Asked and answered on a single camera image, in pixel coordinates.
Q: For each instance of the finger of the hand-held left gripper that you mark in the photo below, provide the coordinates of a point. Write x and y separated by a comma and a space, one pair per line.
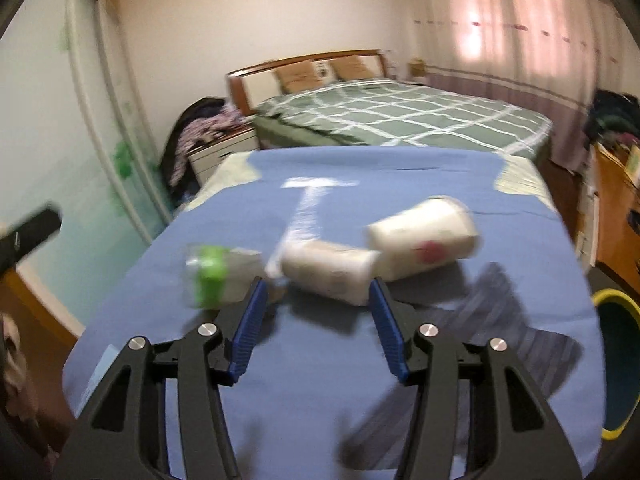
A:
37, 227

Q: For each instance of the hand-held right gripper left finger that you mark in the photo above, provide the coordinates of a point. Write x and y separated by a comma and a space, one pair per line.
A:
247, 330

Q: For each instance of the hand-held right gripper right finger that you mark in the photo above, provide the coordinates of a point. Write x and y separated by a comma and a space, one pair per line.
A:
387, 330

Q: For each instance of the clear cup with green band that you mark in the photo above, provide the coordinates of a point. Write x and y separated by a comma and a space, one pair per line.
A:
220, 275

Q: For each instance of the beige paper cup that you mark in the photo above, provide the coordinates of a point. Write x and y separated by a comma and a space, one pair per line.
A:
325, 270

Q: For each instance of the white paper cup red print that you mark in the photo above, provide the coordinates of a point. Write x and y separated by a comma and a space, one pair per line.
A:
425, 235

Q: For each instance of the dark striped cloth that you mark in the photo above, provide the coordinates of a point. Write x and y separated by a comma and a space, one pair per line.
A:
500, 320

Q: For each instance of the yellow rimmed trash bin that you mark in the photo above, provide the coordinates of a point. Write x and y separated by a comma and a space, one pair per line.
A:
620, 360

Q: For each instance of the wardrobe sliding door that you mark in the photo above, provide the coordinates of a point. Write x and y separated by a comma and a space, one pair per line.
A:
60, 135

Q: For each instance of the white nightstand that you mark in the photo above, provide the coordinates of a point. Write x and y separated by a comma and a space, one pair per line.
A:
222, 152

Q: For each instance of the pile of clothes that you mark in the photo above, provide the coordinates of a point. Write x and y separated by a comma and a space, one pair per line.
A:
195, 130

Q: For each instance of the green checked duvet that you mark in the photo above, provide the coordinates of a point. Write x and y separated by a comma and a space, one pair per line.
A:
400, 115

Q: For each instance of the wooden bed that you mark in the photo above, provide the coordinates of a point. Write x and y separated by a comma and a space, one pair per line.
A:
240, 85

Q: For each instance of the wooden cabinet right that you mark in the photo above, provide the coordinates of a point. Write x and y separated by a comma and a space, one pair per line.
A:
612, 220

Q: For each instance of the brown pillow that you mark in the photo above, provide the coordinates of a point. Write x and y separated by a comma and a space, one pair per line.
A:
296, 76
351, 67

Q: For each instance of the small woven basket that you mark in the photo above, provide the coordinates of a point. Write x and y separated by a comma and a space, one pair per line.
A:
416, 67

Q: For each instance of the books and papers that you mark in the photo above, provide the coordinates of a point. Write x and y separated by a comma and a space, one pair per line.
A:
627, 160

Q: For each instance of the dark clothes heap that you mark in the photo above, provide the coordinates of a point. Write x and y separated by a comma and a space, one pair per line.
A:
612, 115

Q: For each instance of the pink and white curtain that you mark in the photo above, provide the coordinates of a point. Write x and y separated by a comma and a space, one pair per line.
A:
510, 35

